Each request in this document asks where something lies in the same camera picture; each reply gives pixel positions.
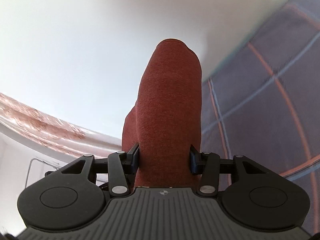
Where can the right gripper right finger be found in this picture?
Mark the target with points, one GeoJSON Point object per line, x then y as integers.
{"type": "Point", "coordinates": [207, 167]}

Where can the white wire rack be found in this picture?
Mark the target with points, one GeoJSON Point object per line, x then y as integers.
{"type": "Point", "coordinates": [37, 169]}

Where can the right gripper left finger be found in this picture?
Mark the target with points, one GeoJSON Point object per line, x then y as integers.
{"type": "Point", "coordinates": [122, 167]}

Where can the blue plaid bed sheet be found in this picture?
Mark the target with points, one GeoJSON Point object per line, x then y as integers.
{"type": "Point", "coordinates": [264, 101]}

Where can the maroon long-sleeve sweater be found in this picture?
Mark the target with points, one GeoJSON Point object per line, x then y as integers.
{"type": "Point", "coordinates": [166, 118]}

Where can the reddish patterned curtain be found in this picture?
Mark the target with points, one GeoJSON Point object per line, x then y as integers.
{"type": "Point", "coordinates": [54, 133]}

